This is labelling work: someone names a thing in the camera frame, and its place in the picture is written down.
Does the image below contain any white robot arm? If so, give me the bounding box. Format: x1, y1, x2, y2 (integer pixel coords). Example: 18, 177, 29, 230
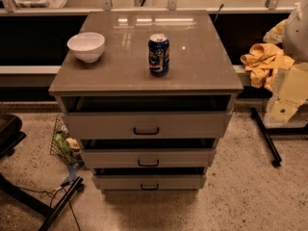
266, 0, 308, 124

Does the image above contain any black stand leg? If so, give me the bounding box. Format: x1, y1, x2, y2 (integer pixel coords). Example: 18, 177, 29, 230
250, 108, 308, 167

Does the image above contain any blue soda can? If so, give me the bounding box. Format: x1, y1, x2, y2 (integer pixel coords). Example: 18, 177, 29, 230
148, 34, 169, 76

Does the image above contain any wire basket with items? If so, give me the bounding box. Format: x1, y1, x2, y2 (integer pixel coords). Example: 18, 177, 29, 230
50, 115, 82, 165

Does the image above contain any white ceramic bowl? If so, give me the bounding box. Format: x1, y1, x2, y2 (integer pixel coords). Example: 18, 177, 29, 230
67, 32, 105, 63

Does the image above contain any black floor cable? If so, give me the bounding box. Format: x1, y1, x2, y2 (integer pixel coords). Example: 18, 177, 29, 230
18, 185, 83, 231

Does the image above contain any grey drawer cabinet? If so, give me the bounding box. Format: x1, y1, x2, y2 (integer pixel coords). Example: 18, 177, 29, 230
48, 10, 244, 194

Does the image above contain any blue tape piece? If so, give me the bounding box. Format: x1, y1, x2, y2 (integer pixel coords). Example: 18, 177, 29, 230
61, 162, 84, 187

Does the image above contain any black chair base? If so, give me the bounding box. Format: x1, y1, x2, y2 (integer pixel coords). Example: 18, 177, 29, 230
0, 115, 83, 231

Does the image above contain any grey drawer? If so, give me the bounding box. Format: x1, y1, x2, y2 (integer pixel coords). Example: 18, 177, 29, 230
81, 149, 216, 168
92, 174, 206, 191
63, 112, 231, 140

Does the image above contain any yellow crumpled cloth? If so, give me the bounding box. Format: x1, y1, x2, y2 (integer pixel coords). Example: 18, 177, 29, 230
240, 43, 295, 91

